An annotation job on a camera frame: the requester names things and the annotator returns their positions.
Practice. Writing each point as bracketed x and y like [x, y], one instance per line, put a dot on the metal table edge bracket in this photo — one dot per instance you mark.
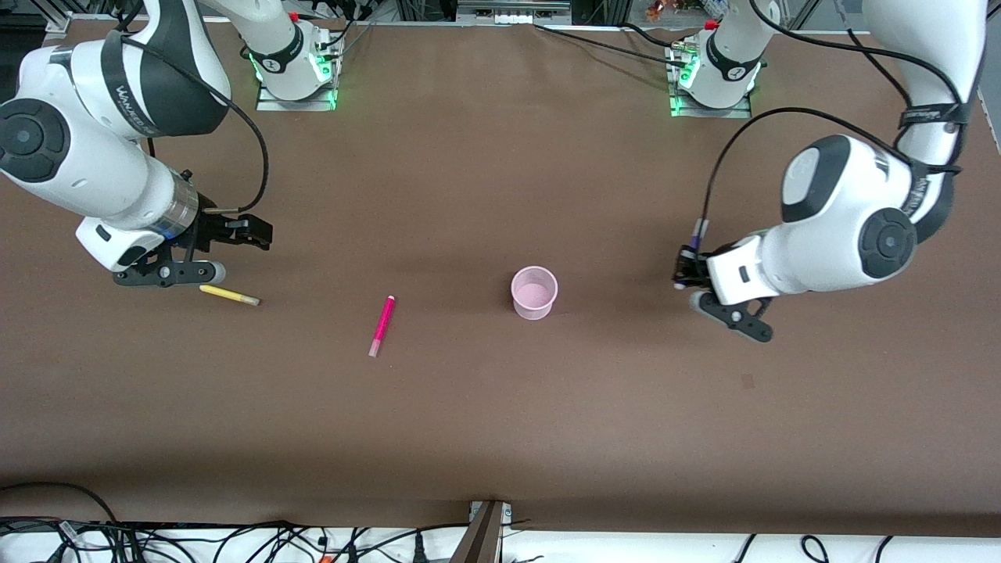
[486, 536]

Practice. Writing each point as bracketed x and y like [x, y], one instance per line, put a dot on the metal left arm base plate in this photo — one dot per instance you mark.
[739, 112]

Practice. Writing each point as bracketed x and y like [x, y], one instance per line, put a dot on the purple marker pen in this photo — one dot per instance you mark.
[700, 233]

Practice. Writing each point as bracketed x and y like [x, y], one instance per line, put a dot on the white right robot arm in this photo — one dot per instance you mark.
[94, 172]

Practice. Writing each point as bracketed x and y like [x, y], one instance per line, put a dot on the yellow marker pen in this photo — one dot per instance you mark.
[227, 295]

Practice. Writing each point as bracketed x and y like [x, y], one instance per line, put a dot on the aluminium corner bracket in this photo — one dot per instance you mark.
[59, 22]

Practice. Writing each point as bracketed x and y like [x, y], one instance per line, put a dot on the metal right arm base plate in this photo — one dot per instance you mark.
[270, 103]

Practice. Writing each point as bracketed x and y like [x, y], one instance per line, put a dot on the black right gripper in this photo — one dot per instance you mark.
[215, 227]

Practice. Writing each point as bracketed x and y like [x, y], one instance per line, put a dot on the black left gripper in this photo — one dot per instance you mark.
[690, 268]

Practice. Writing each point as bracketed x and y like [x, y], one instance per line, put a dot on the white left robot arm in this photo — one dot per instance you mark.
[844, 211]

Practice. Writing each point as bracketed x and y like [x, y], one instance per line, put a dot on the pink plastic cup holder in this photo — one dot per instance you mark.
[534, 297]

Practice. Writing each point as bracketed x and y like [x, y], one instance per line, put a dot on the pink marker pen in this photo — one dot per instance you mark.
[382, 324]

